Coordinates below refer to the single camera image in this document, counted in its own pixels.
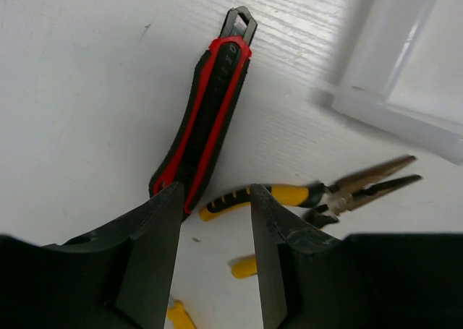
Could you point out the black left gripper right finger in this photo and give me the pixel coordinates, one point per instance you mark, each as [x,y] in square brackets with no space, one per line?
[297,268]

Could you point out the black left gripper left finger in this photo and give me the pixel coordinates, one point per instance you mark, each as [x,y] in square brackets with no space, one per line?
[119,275]

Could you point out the yellow long nose pliers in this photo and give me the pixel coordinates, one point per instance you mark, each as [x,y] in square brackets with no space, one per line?
[325,203]

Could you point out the white compartment tray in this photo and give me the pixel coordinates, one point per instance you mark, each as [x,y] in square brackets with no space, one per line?
[385,43]

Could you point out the yellow handle screwdriver left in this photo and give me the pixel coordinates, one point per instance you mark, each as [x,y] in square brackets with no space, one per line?
[178,316]

